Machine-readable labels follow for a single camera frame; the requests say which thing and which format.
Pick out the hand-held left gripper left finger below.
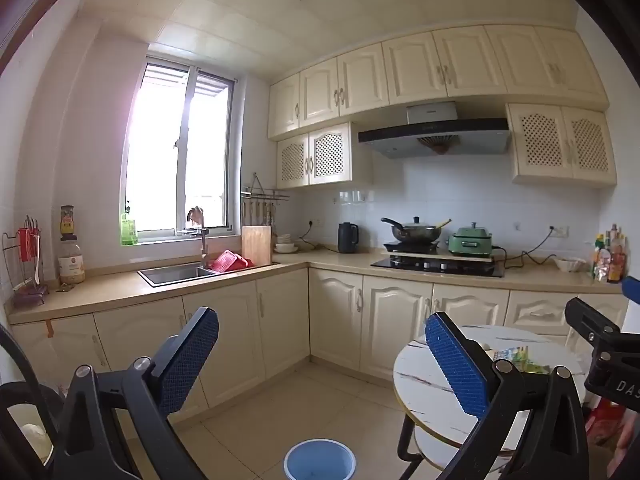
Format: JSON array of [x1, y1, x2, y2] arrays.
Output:
[[50, 306, 220, 480]]

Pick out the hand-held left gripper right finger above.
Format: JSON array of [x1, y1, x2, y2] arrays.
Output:
[[425, 311, 591, 480]]

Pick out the blue plastic trash bin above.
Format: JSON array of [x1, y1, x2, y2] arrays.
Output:
[[284, 438, 357, 480]]

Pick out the group of condiment bottles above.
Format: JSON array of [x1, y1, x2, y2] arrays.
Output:
[[592, 225, 628, 283]]

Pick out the round white marble table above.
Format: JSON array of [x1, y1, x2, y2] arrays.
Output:
[[392, 324, 588, 480]]

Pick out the red plastic bag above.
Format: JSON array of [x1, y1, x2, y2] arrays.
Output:
[[585, 400, 640, 461]]

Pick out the stainless steel sink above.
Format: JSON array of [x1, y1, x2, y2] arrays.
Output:
[[137, 261, 218, 288]]

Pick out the red plastic basket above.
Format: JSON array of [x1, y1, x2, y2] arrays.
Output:
[[209, 250, 255, 273]]

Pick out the steel kitchen faucet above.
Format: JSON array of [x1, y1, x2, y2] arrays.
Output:
[[184, 206, 208, 268]]

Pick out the green electric cooking pot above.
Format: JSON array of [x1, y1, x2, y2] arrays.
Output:
[[447, 221, 493, 257]]

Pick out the wooden cutting board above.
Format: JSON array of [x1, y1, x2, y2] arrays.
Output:
[[241, 225, 272, 267]]

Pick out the green dish soap bottle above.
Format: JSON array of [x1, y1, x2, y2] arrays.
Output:
[[120, 207, 138, 247]]

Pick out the black wok with lid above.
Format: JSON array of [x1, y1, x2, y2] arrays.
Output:
[[381, 216, 453, 245]]

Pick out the clear jar with white label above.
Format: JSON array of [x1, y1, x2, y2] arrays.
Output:
[[57, 237, 86, 286]]

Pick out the black electric kettle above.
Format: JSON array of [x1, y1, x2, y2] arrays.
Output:
[[338, 222, 360, 254]]

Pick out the white rounded object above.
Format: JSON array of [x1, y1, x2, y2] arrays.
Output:
[[7, 402, 53, 466]]

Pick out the sliding kitchen window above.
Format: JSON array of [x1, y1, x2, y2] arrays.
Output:
[[120, 57, 236, 246]]

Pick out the black range hood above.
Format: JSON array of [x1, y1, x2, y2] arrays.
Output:
[[357, 101, 511, 160]]

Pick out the cream upper kitchen cabinets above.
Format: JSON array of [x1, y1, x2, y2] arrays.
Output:
[[267, 25, 611, 141]]

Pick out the black power cable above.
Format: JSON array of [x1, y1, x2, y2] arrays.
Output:
[[492, 227, 556, 268]]

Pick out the thick black cable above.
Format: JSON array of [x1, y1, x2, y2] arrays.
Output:
[[0, 325, 66, 480]]

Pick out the cream lattice door wall cabinet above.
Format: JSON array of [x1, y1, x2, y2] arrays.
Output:
[[276, 121, 373, 190], [506, 102, 618, 188]]

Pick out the black kettle cable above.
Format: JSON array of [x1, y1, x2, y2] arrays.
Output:
[[299, 224, 341, 252]]

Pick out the wall rail with hanging utensils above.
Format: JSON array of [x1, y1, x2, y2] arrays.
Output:
[[241, 172, 291, 226]]

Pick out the wire rack with red knives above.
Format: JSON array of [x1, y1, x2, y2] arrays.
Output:
[[2, 215, 51, 308]]

